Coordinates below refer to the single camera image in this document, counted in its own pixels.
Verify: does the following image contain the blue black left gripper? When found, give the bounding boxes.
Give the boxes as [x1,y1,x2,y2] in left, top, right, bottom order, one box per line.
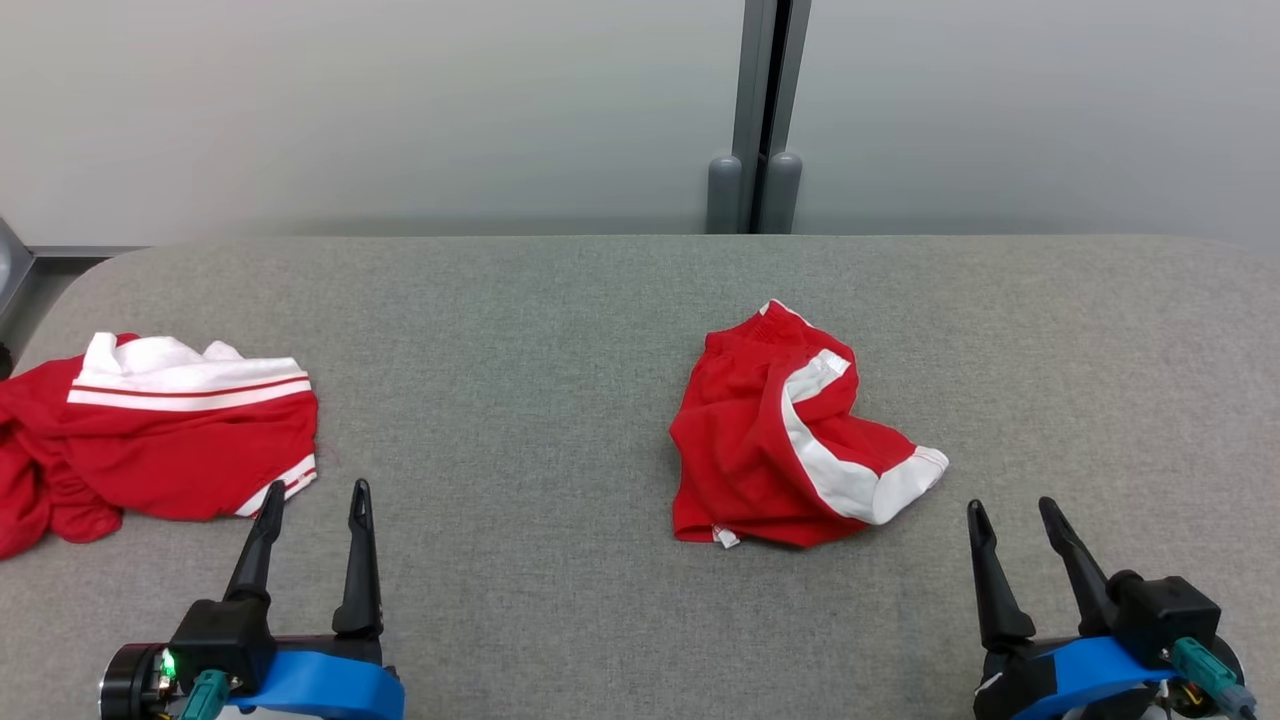
[222,478,406,720]

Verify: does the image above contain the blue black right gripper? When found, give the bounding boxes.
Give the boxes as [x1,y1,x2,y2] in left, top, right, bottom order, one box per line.
[966,497,1181,720]

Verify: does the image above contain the red white basketball jersey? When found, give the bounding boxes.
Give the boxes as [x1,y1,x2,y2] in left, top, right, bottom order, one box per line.
[0,332,321,561]

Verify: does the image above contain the red white shorts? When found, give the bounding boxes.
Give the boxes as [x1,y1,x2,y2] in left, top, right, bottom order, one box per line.
[668,298,951,551]

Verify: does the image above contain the teal left camera cable connector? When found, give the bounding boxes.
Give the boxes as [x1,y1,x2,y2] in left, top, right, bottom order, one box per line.
[180,668,233,720]

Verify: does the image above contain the teal camera cable connector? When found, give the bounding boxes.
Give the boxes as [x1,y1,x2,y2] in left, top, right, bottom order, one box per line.
[180,668,233,720]
[1170,637,1259,720]

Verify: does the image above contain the teal right camera cable connector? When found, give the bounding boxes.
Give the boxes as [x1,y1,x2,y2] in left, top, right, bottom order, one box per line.
[1170,637,1259,720]

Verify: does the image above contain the grey wheeled frame leg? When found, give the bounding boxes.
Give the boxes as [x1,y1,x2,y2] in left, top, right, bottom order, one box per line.
[0,218,37,379]

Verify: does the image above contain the grey partition post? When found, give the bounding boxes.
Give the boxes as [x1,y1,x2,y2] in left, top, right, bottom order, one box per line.
[705,0,813,235]

